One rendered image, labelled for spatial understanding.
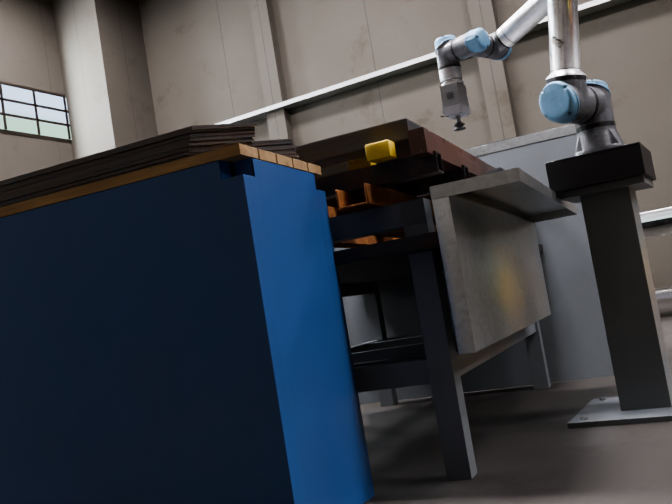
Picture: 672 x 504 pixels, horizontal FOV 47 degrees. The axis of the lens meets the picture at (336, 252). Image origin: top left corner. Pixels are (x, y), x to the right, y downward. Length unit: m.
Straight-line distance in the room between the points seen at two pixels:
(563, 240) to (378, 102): 7.55
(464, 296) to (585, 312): 1.67
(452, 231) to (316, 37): 9.73
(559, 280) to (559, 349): 0.29
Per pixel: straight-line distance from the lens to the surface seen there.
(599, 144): 2.45
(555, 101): 2.37
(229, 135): 1.61
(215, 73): 12.26
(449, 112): 2.63
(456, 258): 1.73
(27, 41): 12.78
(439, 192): 1.75
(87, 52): 12.67
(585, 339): 3.37
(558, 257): 3.36
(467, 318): 1.73
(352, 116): 10.85
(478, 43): 2.61
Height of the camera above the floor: 0.43
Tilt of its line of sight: 4 degrees up
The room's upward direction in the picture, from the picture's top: 9 degrees counter-clockwise
